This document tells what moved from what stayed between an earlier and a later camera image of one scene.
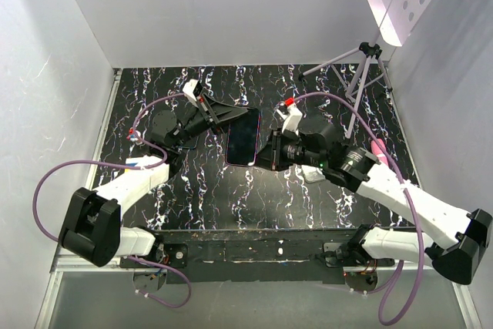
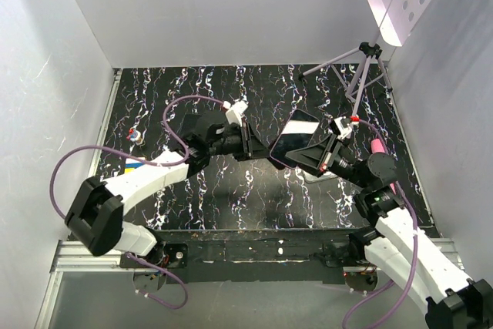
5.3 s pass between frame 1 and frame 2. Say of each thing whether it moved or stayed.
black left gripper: moved
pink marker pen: stayed
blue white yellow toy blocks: stayed
